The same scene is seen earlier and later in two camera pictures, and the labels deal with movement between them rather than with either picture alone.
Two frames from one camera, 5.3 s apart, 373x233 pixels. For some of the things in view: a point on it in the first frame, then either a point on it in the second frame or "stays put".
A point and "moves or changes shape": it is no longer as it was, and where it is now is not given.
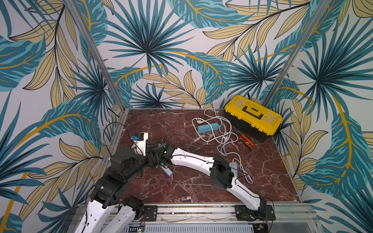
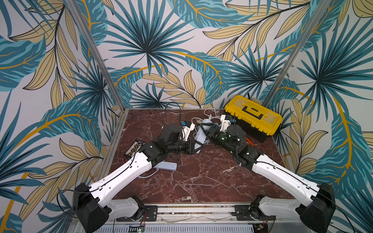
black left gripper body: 151,159 to 188,146
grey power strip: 234,167 moves or changes shape
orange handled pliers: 245,140 stays put
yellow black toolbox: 253,118 stays put
